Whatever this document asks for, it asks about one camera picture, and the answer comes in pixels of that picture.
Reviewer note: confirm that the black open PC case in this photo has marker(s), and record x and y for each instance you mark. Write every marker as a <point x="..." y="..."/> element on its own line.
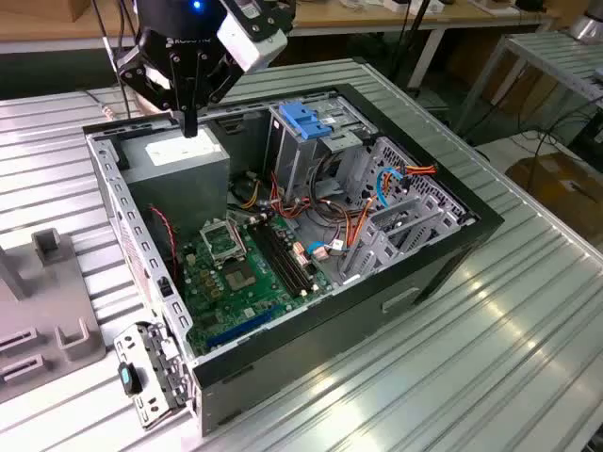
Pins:
<point x="330" y="339"/>

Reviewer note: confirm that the CPU socket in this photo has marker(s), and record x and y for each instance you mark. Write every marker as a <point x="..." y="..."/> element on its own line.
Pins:
<point x="240" y="278"/>

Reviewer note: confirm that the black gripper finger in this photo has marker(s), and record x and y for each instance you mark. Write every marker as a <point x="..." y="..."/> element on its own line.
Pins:
<point x="200" y="94"/>
<point x="179" y="94"/>

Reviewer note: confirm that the black tripod stand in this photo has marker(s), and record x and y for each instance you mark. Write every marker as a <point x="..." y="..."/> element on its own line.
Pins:
<point x="411" y="40"/>

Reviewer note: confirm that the small white box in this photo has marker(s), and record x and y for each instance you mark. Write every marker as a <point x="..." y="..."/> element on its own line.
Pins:
<point x="396" y="4"/>

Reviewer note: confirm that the wooden desk white frame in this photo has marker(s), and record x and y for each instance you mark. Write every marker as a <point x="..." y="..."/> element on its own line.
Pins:
<point x="330" y="18"/>

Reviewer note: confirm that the perforated metal disk bay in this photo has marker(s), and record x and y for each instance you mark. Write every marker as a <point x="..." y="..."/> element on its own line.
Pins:
<point x="369" y="263"/>

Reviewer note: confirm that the large brown carton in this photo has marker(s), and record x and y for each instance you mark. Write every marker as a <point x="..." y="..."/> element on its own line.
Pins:
<point x="523" y="89"/>

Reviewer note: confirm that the blue plastic drive latch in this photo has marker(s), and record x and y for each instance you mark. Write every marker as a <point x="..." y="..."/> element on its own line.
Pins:
<point x="301" y="120"/>

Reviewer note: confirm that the brown floor carton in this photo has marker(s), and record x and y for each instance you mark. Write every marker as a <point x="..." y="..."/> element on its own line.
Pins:
<point x="556" y="188"/>

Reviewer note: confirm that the grey metal slot retainer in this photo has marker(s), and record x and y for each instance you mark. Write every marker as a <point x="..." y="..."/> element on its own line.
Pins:
<point x="136" y="348"/>

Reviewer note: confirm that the black equipment box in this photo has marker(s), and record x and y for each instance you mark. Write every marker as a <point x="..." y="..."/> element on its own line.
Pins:
<point x="589" y="136"/>

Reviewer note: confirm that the black latch blue button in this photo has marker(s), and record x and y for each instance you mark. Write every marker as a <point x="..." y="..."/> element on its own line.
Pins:
<point x="126" y="376"/>

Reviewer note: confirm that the grey parts rack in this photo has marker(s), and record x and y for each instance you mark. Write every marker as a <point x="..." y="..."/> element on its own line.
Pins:
<point x="47" y="292"/>

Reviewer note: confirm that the black RAM slot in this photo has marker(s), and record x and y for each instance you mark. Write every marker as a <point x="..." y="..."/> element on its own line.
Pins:
<point x="274" y="263"/>
<point x="286" y="257"/>
<point x="280" y="260"/>
<point x="291" y="253"/>

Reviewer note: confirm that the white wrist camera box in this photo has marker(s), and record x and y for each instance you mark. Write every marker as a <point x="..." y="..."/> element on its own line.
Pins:
<point x="254" y="47"/>

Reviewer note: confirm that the grey power supply unit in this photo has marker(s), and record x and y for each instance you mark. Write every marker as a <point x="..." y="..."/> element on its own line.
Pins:
<point x="179" y="188"/>

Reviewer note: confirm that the blue expansion slot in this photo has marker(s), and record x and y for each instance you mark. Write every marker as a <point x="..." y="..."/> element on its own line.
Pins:
<point x="244" y="326"/>

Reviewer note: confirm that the green motherboard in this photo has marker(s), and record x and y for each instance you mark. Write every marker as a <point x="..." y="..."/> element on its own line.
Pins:
<point x="235" y="306"/>

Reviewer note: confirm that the black case fan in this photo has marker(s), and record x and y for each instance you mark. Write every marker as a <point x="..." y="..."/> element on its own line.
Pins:
<point x="160" y="240"/>

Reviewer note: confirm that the grey metal drive cage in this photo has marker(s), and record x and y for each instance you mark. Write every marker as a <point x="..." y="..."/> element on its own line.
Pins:
<point x="294" y="165"/>

